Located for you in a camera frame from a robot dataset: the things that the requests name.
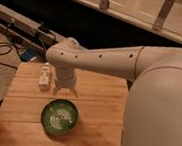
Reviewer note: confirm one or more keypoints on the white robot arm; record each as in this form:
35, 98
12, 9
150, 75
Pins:
153, 111

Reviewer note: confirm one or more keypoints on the blue box on floor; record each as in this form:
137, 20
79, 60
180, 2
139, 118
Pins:
27, 55

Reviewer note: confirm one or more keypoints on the small white bottle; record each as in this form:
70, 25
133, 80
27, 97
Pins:
45, 75

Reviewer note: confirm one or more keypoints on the green ceramic bowl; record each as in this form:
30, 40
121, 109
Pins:
59, 117

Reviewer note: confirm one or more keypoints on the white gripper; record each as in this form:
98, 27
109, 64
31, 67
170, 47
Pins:
65, 78

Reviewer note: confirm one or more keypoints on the metal window bracket right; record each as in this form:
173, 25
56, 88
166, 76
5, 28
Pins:
163, 14

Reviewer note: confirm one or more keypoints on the black power adapter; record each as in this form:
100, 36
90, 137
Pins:
43, 29

